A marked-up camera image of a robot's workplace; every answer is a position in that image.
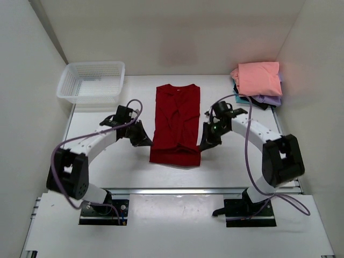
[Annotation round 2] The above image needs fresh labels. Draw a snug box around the lavender folded t shirt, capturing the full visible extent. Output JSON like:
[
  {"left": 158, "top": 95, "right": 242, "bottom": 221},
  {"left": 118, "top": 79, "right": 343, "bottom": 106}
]
[{"left": 253, "top": 95, "right": 282, "bottom": 106}]

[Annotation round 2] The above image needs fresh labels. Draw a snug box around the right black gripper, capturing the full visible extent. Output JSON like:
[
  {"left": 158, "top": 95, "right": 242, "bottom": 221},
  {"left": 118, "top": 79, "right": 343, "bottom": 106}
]
[{"left": 199, "top": 121, "right": 230, "bottom": 152}]

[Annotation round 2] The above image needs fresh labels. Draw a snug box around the teal folded t shirt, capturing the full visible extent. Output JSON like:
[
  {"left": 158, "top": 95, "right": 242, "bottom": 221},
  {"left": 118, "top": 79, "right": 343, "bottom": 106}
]
[{"left": 235, "top": 94, "right": 250, "bottom": 104}]

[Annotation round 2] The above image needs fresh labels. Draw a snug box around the red t shirt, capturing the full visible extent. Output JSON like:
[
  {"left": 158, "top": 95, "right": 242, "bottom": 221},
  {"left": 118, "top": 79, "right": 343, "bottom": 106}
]
[{"left": 149, "top": 84, "right": 201, "bottom": 167}]

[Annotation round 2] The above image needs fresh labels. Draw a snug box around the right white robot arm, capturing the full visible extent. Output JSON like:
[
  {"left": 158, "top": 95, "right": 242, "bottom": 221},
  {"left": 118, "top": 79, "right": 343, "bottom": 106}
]
[{"left": 198, "top": 101, "right": 310, "bottom": 220}]

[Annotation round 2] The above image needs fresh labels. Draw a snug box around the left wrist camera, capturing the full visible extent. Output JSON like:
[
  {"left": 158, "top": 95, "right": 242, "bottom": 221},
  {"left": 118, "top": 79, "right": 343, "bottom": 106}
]
[{"left": 99, "top": 105, "right": 135, "bottom": 127}]

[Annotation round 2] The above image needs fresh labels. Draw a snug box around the black folded t shirt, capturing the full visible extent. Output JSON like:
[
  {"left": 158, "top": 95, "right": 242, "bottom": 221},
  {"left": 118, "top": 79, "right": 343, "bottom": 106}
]
[{"left": 247, "top": 97, "right": 269, "bottom": 110}]

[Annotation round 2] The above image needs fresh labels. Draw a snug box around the pink folded t shirt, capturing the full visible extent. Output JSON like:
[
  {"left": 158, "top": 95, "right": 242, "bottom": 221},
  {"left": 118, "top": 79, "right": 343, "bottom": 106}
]
[{"left": 230, "top": 62, "right": 283, "bottom": 97}]

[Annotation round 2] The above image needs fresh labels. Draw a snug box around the aluminium frame rail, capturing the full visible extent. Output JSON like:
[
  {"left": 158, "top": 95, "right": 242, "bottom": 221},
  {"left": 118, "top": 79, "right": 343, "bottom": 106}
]
[{"left": 107, "top": 185, "right": 304, "bottom": 197}]

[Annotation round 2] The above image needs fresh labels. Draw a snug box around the white perforated plastic basket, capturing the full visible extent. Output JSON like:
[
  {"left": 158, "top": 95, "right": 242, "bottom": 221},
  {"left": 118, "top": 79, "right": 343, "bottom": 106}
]
[{"left": 56, "top": 61, "right": 125, "bottom": 105}]

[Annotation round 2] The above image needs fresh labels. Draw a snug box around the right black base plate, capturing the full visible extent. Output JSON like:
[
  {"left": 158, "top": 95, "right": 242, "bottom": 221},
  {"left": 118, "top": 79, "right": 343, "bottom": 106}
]
[{"left": 224, "top": 199, "right": 277, "bottom": 228}]

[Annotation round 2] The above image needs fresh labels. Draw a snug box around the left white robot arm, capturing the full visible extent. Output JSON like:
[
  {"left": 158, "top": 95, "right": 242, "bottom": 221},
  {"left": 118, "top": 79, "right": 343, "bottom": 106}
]
[{"left": 46, "top": 118, "right": 153, "bottom": 215}]

